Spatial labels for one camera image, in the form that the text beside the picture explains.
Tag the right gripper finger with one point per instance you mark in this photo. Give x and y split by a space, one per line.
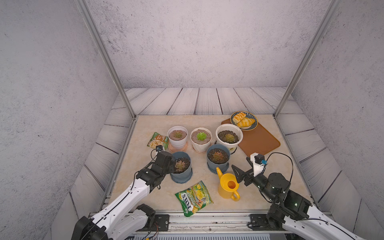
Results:
239 174
249 161

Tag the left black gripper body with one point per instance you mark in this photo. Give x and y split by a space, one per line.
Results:
170 168

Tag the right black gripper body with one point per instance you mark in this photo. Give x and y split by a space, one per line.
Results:
251 179

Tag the yellow plastic watering can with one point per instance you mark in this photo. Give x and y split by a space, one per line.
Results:
228 186

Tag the blue pot succulent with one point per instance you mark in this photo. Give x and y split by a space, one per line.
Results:
182 168
218 156

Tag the white ribbed pot green succulent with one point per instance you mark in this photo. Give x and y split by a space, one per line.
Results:
201 139

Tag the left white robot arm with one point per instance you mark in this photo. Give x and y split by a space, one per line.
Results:
122 217

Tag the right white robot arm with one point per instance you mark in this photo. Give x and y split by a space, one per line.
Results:
289 210

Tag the white round pot pinkish soil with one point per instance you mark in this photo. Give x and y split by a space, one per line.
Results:
178 136

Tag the large white pot dark soil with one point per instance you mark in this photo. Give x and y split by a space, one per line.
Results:
229 136

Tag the terracotta saucer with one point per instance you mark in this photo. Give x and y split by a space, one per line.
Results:
172 149

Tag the brown rectangular tray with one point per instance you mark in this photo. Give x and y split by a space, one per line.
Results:
259 140

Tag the green snack packet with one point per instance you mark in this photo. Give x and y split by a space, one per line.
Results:
158 140

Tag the lower yellow pastry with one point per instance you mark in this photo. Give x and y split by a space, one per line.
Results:
246 123

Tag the yellow pastry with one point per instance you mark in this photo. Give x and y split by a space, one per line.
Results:
246 123
238 117

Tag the blue patterned plate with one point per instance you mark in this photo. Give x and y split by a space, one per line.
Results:
248 115

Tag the upper yellow pastry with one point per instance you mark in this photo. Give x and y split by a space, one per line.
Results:
238 117

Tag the green Fox's candy bag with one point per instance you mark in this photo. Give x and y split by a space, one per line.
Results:
194 199

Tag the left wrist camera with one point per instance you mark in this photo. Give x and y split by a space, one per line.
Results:
159 148

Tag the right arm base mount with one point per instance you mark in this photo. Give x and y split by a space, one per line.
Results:
261 222

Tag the aluminium front rail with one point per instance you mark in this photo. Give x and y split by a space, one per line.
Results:
212 222

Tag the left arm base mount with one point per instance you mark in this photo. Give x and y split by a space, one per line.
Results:
157 223

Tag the left aluminium frame post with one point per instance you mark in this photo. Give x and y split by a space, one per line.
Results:
88 19

